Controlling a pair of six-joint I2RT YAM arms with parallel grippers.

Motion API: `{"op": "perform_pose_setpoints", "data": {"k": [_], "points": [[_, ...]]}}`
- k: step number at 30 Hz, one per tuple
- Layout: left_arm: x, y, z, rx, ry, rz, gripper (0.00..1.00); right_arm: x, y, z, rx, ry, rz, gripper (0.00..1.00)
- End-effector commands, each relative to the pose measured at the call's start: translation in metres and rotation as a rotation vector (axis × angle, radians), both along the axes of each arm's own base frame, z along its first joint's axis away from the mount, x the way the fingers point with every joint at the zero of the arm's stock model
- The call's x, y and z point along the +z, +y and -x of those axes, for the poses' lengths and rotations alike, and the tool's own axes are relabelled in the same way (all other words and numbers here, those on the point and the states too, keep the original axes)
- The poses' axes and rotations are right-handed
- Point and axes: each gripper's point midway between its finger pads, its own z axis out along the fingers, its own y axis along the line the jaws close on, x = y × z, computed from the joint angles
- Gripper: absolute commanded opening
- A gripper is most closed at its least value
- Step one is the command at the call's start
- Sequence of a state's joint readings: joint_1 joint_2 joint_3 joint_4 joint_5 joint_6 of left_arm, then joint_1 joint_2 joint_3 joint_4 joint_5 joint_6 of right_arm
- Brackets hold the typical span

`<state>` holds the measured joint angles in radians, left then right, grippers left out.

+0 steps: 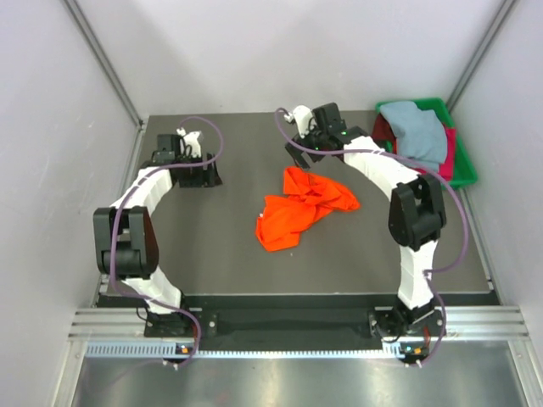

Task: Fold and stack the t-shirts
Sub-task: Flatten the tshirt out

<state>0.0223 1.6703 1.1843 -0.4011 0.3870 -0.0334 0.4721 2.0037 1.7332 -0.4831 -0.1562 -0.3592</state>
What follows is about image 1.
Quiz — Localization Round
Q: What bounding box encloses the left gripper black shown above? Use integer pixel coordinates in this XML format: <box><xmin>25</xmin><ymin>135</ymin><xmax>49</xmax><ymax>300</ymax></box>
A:
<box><xmin>176</xmin><ymin>153</ymin><xmax>222</xmax><ymax>189</ymax></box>

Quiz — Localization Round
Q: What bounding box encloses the orange t shirt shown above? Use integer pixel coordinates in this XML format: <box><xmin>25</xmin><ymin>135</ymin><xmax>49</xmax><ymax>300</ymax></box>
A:
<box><xmin>255</xmin><ymin>166</ymin><xmax>361</xmax><ymax>252</ymax></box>

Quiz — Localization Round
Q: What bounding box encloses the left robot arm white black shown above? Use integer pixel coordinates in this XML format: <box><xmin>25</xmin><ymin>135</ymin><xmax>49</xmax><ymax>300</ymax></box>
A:
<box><xmin>92</xmin><ymin>128</ymin><xmax>222</xmax><ymax>337</ymax></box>

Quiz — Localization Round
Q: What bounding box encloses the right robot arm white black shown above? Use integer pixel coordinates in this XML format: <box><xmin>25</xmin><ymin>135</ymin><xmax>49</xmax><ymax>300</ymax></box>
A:
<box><xmin>277</xmin><ymin>103</ymin><xmax>446</xmax><ymax>336</ymax></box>

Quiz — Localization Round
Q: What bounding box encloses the dark red t shirt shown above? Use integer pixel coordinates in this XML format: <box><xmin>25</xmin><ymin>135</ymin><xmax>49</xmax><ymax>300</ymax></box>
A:
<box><xmin>371</xmin><ymin>114</ymin><xmax>395</xmax><ymax>148</ymax></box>

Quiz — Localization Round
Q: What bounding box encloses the grey blue t shirt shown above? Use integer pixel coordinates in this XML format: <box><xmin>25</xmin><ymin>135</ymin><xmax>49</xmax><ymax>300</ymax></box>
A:
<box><xmin>379</xmin><ymin>101</ymin><xmax>447</xmax><ymax>172</ymax></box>

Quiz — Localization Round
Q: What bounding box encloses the magenta t shirt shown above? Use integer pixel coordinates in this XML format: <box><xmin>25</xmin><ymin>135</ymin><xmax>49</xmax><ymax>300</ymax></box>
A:
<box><xmin>391</xmin><ymin>123</ymin><xmax>456</xmax><ymax>181</ymax></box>

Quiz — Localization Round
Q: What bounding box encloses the green plastic bin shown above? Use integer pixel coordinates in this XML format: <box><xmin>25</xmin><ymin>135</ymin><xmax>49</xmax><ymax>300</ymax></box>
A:
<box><xmin>376</xmin><ymin>98</ymin><xmax>478</xmax><ymax>189</ymax></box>

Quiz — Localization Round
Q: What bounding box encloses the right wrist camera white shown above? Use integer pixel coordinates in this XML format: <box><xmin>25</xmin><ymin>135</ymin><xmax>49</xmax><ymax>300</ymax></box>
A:
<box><xmin>283</xmin><ymin>105</ymin><xmax>314</xmax><ymax>139</ymax></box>

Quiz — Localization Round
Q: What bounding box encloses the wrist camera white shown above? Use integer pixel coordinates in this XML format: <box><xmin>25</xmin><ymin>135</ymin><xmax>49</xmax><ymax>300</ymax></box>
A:
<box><xmin>283</xmin><ymin>105</ymin><xmax>314</xmax><ymax>139</ymax></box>
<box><xmin>176</xmin><ymin>127</ymin><xmax>202</xmax><ymax>159</ymax></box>

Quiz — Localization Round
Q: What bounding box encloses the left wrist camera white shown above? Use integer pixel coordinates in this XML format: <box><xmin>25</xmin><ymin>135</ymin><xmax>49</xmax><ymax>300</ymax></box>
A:
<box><xmin>176</xmin><ymin>127</ymin><xmax>202</xmax><ymax>159</ymax></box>

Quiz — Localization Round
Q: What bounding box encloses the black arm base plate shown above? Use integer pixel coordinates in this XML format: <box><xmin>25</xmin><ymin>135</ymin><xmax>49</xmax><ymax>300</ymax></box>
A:
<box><xmin>143</xmin><ymin>294</ymin><xmax>446</xmax><ymax>352</ymax></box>

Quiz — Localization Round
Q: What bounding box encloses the grey slotted cable duct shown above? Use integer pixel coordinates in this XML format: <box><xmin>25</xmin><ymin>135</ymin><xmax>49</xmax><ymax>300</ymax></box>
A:
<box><xmin>86</xmin><ymin>342</ymin><xmax>404</xmax><ymax>360</ymax></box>

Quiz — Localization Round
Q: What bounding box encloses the aluminium frame rail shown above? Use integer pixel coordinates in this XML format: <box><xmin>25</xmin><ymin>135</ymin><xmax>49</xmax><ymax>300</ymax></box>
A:
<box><xmin>68</xmin><ymin>305</ymin><xmax>529</xmax><ymax>343</ymax></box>

